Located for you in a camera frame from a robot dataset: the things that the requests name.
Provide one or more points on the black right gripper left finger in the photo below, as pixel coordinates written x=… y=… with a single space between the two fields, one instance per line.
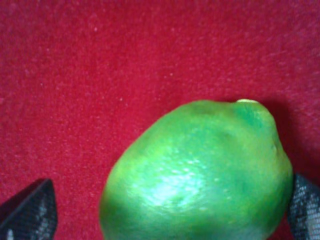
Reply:
x=31 y=214

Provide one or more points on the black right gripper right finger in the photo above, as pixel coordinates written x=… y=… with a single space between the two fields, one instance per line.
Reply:
x=304 y=209

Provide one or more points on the green lime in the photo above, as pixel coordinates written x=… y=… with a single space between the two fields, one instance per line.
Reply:
x=205 y=171

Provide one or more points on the red velvet tablecloth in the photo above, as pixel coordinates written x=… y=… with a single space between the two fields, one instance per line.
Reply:
x=81 y=79

